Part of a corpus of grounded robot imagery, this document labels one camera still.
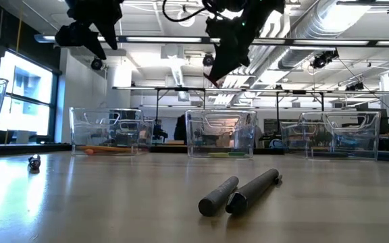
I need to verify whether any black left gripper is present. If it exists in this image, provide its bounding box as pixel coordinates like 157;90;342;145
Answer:
55;0;124;61

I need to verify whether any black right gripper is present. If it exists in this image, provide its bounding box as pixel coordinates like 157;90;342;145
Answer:
205;9;266;84

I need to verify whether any orange pencil with pink eraser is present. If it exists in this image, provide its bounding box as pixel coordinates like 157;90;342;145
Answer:
76;145;134;153

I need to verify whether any gray pen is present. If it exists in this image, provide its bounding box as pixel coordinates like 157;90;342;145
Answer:
225;167;283;215

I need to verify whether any gray crayon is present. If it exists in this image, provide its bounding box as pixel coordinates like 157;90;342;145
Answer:
198;175;240;217

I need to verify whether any dark purple pen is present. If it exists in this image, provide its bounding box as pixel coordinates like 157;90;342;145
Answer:
28;154;43;171

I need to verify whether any long ceiling light bar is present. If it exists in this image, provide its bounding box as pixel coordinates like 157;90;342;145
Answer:
34;33;389;47

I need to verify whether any person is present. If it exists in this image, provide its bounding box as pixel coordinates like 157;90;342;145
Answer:
173;114;188;142

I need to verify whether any bright window pane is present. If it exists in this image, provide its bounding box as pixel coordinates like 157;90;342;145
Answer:
0;50;54;136

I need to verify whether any black ceiling camera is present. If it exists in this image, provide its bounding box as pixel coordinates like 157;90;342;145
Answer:
90;56;103;71
309;49;340;70
202;53;215;68

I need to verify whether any white ring light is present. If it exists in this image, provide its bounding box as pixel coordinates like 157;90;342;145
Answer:
176;8;196;28

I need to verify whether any black metal workbench frame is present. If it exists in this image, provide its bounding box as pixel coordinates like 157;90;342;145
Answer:
112;86;326;146

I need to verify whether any yellow hanging cord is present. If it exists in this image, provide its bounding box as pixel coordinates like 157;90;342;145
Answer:
15;0;25;53

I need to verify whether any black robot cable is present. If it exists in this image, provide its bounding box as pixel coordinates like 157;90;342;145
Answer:
162;0;215;23

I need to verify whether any silver air duct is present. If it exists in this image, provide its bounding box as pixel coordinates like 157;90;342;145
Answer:
248;0;373;77

